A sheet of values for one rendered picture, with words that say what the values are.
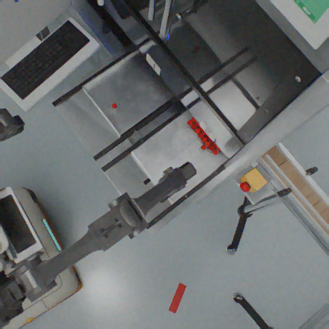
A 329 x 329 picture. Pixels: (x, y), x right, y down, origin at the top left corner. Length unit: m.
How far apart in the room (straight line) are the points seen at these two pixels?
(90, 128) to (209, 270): 1.23
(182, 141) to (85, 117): 0.41
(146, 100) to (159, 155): 0.24
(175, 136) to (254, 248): 1.12
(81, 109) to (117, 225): 0.82
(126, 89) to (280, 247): 1.41
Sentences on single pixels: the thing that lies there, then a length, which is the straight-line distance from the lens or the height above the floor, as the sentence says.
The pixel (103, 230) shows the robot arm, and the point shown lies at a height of 1.51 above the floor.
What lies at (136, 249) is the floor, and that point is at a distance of 2.63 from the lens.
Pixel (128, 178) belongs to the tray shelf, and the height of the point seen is 0.88.
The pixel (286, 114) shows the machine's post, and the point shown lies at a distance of 1.19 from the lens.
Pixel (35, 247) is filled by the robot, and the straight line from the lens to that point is 1.62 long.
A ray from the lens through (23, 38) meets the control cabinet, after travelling 2.05.
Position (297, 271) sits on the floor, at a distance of 2.81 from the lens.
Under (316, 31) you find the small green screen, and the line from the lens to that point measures 0.91.
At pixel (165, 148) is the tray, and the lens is 1.81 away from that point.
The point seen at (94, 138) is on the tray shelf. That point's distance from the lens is 1.82.
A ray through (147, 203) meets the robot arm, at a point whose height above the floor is 1.41.
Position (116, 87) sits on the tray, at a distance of 1.88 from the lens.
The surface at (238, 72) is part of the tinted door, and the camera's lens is 1.27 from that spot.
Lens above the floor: 2.63
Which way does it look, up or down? 75 degrees down
